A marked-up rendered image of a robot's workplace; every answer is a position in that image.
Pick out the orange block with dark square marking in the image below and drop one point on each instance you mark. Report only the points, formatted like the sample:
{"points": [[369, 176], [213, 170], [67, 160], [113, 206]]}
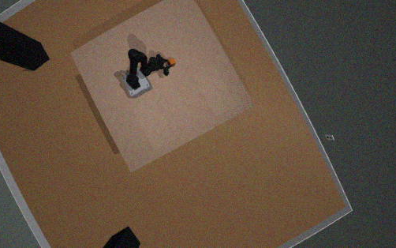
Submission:
{"points": [[171, 62]]}

